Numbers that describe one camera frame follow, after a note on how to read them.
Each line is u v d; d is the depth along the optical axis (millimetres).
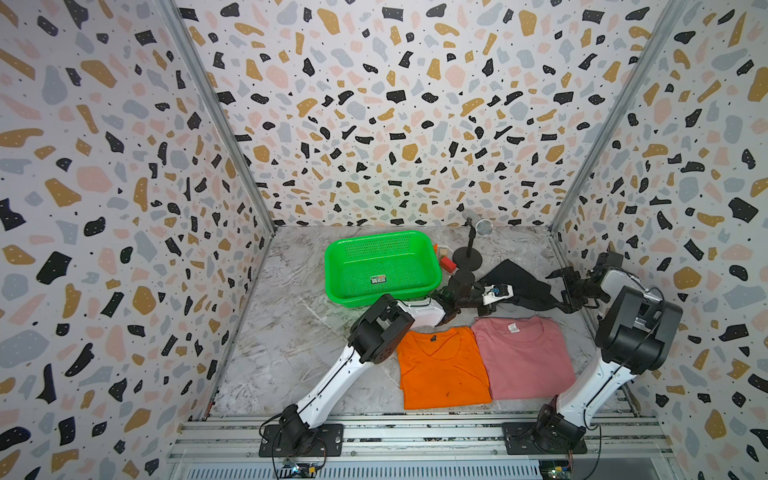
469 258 1107
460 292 810
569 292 868
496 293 809
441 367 853
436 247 1165
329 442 735
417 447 732
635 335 526
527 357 868
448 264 1082
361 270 1097
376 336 619
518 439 731
